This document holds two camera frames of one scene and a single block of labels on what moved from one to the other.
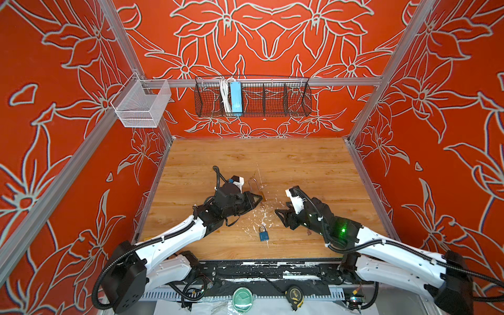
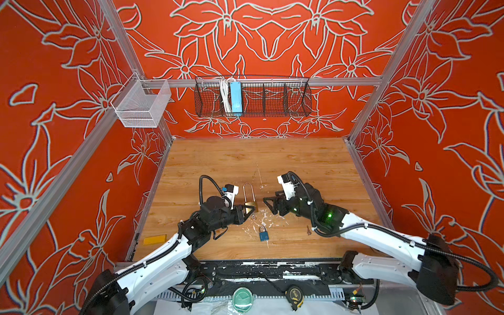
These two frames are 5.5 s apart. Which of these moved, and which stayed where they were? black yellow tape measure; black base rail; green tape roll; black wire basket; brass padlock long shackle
Moved: brass padlock long shackle
Stayed: black base rail; green tape roll; black wire basket; black yellow tape measure
